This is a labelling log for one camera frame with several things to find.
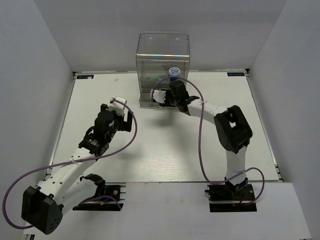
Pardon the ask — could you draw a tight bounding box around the blue cleaning gel jar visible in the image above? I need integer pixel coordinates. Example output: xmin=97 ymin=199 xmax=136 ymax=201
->
xmin=168 ymin=66 xmax=181 ymax=82

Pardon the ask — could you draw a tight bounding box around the clear plastic drawer organizer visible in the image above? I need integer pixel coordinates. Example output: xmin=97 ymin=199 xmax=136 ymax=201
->
xmin=135 ymin=31 xmax=191 ymax=108

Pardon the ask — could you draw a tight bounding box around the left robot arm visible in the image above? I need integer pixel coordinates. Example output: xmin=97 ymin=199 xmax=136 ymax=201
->
xmin=21 ymin=97 xmax=137 ymax=235

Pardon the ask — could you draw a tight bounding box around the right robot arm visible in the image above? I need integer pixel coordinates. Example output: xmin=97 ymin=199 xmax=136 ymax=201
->
xmin=150 ymin=80 xmax=253 ymax=200

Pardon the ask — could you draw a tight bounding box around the right blue table label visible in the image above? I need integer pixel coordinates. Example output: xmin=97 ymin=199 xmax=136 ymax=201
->
xmin=227 ymin=72 xmax=245 ymax=77

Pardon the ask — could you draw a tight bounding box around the blue table label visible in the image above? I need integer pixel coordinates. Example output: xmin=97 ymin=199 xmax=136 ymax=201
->
xmin=227 ymin=72 xmax=245 ymax=77
xmin=76 ymin=74 xmax=94 ymax=80

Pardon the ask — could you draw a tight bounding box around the left blue table label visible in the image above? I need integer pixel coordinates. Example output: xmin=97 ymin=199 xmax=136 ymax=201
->
xmin=76 ymin=74 xmax=94 ymax=80

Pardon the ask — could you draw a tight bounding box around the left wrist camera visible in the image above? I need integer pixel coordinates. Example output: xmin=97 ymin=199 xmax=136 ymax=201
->
xmin=108 ymin=96 xmax=127 ymax=117

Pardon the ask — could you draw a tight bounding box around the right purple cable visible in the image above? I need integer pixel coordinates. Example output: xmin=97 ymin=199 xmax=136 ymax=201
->
xmin=151 ymin=76 xmax=266 ymax=206

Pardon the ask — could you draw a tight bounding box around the purple cable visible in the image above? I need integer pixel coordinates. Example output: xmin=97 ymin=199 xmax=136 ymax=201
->
xmin=151 ymin=76 xmax=266 ymax=206
xmin=1 ymin=98 xmax=138 ymax=230

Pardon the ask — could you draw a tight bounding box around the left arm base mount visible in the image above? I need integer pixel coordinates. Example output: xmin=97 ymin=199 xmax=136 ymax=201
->
xmin=72 ymin=183 xmax=127 ymax=212

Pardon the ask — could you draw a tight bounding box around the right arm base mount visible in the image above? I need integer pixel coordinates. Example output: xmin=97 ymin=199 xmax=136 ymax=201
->
xmin=204 ymin=184 xmax=257 ymax=213

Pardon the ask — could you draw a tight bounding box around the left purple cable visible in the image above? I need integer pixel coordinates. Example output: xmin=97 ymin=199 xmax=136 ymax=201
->
xmin=1 ymin=98 xmax=138 ymax=230

